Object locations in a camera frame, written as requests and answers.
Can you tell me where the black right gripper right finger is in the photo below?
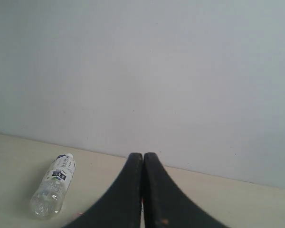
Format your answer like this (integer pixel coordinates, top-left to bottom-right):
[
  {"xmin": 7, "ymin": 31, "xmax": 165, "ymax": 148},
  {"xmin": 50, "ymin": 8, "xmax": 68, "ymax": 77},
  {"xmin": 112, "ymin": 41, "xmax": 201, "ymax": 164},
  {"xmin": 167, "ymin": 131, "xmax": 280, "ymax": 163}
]
[{"xmin": 142, "ymin": 152, "xmax": 226, "ymax": 228}]

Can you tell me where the clear bottle blue green label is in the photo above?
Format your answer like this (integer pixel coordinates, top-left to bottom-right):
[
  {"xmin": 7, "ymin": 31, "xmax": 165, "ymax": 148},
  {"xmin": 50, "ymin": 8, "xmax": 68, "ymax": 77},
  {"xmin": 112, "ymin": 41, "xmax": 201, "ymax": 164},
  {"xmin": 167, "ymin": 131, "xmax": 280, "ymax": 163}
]
[{"xmin": 30, "ymin": 153, "xmax": 76, "ymax": 219}]

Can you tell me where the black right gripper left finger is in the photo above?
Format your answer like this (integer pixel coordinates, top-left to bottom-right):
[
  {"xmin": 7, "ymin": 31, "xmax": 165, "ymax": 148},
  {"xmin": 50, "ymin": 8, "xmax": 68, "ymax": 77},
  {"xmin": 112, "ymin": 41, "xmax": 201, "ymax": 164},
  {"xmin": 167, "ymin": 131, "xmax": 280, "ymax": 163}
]
[{"xmin": 66, "ymin": 153, "xmax": 143, "ymax": 228}]

